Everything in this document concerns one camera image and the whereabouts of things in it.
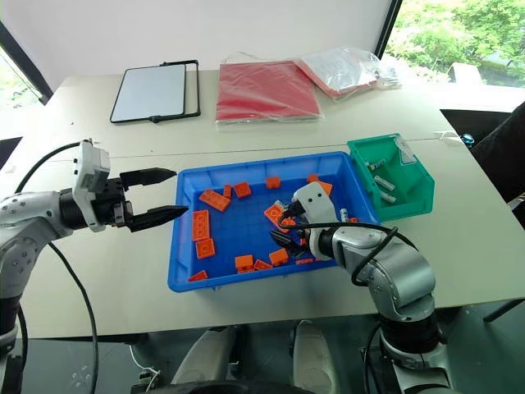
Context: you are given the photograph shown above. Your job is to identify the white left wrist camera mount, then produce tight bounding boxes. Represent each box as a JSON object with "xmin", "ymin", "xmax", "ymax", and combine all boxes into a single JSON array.
[{"xmin": 71, "ymin": 139, "xmax": 112, "ymax": 233}]

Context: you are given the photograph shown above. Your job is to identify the red sheets in plastic bag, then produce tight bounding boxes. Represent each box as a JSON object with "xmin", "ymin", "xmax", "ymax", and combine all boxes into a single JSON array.
[{"xmin": 214, "ymin": 60, "xmax": 323, "ymax": 133}]

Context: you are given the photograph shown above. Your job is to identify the thin white floor cable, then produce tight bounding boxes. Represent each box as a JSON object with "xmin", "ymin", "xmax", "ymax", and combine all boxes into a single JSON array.
[{"xmin": 130, "ymin": 343, "xmax": 162, "ymax": 387}]

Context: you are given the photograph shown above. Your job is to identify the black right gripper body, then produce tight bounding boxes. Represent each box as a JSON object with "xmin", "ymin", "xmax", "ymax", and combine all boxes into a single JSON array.
[{"xmin": 286, "ymin": 199, "xmax": 308, "ymax": 225}]

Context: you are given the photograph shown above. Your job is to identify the clear label on green bin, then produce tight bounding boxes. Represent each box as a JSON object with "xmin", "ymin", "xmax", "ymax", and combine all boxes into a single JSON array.
[{"xmin": 395, "ymin": 136, "xmax": 416, "ymax": 166}]

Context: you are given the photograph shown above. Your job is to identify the black table leg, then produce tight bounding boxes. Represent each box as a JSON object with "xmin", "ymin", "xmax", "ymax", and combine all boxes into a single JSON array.
[{"xmin": 482, "ymin": 299, "xmax": 525, "ymax": 323}]

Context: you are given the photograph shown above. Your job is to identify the long orange building brick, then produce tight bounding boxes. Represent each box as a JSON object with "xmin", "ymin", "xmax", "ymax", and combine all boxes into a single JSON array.
[
  {"xmin": 198, "ymin": 189, "xmax": 232, "ymax": 213},
  {"xmin": 191, "ymin": 208, "xmax": 212, "ymax": 242}
]

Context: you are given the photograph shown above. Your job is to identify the pink sheets in clear bag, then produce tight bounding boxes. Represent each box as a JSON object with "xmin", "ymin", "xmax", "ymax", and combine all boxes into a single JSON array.
[{"xmin": 296, "ymin": 45, "xmax": 404, "ymax": 104}]

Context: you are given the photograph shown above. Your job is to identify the black window frame bar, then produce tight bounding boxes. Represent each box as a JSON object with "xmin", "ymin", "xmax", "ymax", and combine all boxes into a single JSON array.
[
  {"xmin": 0, "ymin": 20, "xmax": 53, "ymax": 104},
  {"xmin": 374, "ymin": 0, "xmax": 405, "ymax": 61}
]

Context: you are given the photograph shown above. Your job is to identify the grey rounded shape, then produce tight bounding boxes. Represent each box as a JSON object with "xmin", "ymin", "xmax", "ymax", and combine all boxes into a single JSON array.
[
  {"xmin": 171, "ymin": 325, "xmax": 240, "ymax": 387},
  {"xmin": 292, "ymin": 319, "xmax": 338, "ymax": 394}
]

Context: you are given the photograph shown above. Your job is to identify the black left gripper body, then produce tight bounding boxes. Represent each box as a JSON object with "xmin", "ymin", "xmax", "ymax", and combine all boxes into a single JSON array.
[{"xmin": 92, "ymin": 176, "xmax": 135, "ymax": 229}]

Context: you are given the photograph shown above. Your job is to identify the green plastic bin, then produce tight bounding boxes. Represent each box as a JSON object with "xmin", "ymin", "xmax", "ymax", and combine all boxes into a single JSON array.
[{"xmin": 346, "ymin": 131, "xmax": 436, "ymax": 223}]

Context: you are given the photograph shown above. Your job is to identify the black framed white board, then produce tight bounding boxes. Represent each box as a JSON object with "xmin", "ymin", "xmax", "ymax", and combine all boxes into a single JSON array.
[{"xmin": 109, "ymin": 60, "xmax": 201, "ymax": 126}]

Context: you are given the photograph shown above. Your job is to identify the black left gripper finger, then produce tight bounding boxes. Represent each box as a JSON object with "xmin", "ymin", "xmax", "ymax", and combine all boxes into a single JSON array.
[
  {"xmin": 125, "ymin": 205, "xmax": 190, "ymax": 234},
  {"xmin": 119, "ymin": 166, "xmax": 179, "ymax": 190}
]

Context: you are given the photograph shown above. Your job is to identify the blue plastic bin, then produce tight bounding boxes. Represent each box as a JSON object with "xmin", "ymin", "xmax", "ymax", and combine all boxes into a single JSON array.
[{"xmin": 167, "ymin": 150, "xmax": 383, "ymax": 294}]

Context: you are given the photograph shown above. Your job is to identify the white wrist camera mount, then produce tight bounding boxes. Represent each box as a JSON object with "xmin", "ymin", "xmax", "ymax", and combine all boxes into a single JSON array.
[
  {"xmin": 292, "ymin": 181, "xmax": 342, "ymax": 225},
  {"xmin": 71, "ymin": 139, "xmax": 112, "ymax": 233}
]

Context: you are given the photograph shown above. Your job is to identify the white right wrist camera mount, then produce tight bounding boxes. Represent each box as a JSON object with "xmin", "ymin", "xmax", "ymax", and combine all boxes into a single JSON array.
[{"xmin": 292, "ymin": 181, "xmax": 342, "ymax": 225}]

